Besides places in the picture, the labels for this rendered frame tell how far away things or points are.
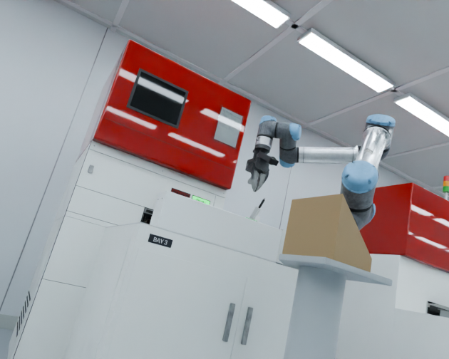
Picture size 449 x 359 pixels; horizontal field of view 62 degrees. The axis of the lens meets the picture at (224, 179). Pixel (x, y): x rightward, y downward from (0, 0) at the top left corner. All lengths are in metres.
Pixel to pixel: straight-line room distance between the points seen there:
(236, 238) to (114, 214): 0.73
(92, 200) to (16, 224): 1.52
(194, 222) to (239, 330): 0.46
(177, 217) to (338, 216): 0.58
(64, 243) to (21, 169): 1.61
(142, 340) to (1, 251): 2.19
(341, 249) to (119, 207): 1.18
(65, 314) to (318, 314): 1.19
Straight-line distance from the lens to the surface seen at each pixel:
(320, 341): 1.29
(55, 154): 3.50
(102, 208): 1.97
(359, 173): 1.36
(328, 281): 1.29
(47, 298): 1.96
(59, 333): 1.99
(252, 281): 1.56
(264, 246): 1.59
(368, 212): 1.44
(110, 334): 1.37
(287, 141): 1.71
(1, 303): 3.45
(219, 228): 1.48
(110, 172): 2.00
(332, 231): 1.22
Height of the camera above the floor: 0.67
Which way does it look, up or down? 16 degrees up
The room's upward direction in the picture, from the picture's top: 14 degrees clockwise
